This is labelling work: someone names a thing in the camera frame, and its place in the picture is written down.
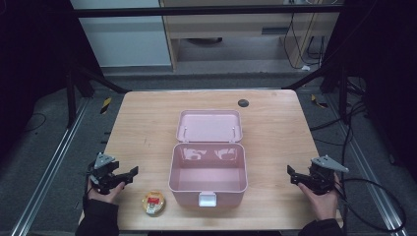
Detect white cabinet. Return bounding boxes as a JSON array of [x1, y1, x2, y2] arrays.
[[70, 0, 173, 69]]

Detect aluminium floor rail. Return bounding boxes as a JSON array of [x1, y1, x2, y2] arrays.
[[326, 93, 410, 236], [9, 97, 92, 236]]

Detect person's right hand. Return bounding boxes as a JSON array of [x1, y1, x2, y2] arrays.
[[297, 172, 342, 222]]

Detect black metal stand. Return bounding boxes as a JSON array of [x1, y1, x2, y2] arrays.
[[280, 60, 350, 126], [64, 64, 132, 130]]

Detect black horizontal bar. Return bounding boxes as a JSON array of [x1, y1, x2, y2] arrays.
[[72, 4, 344, 19]]

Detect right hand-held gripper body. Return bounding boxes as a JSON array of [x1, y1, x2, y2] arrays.
[[307, 154, 350, 196]]

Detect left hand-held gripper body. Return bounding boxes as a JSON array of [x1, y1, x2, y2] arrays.
[[87, 151, 121, 195]]

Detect yellow black floor tape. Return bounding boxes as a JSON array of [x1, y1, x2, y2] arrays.
[[310, 93, 329, 109], [99, 96, 113, 115]]

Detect person's left hand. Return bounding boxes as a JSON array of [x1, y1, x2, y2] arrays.
[[86, 179, 127, 207]]

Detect black floor cables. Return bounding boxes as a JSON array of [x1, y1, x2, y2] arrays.
[[309, 76, 372, 185]]

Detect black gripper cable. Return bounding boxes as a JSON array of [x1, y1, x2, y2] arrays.
[[335, 177, 408, 234]]

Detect black hanging cables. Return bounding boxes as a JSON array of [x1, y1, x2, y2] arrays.
[[282, 12, 328, 71]]

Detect pink plastic storage box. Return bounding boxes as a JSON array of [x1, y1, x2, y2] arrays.
[[167, 108, 249, 208]]

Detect wooden desk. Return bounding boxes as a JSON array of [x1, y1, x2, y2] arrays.
[[158, 0, 341, 72]]

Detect round yellow packet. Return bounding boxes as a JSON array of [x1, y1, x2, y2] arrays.
[[141, 190, 167, 216]]

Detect thin black floor cable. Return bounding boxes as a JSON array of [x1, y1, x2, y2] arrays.
[[23, 112, 47, 134]]

